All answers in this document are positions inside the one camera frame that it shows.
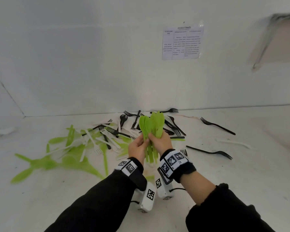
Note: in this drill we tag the person's right hand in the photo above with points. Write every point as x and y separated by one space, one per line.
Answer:
163 143

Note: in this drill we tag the person's left hand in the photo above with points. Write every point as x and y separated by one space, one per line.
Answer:
137 149

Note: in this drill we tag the stack of green spoons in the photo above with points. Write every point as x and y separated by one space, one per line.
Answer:
157 123

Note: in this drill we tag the green plastic spoon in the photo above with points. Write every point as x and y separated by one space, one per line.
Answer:
148 125
142 124

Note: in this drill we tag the pile of white plastic forks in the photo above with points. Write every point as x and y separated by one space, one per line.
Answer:
94 146

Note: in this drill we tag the pile of black plastic forks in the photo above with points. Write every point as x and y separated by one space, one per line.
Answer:
217 126

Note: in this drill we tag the pile of plastic cutlery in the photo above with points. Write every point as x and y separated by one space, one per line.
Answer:
72 161

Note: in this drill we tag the person's left forearm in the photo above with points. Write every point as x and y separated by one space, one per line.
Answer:
94 205

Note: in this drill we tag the black marker left wrist band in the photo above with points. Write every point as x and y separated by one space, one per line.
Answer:
133 171

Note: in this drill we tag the black marker wrist band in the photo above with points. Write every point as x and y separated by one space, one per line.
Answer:
133 171
181 166

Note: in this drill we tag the black marker right wrist band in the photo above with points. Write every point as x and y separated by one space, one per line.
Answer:
181 166

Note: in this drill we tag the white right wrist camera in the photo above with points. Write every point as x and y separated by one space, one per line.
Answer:
164 188

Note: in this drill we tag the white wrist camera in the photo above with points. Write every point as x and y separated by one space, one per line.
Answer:
164 188
147 198

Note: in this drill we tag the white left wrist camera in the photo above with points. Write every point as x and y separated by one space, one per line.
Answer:
147 198

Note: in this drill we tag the printed paper wall notice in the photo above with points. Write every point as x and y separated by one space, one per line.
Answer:
182 43

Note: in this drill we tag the small white wall clip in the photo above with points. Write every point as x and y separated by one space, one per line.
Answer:
4 130

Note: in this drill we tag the metal wall bracket frame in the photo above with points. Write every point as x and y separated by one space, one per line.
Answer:
263 45

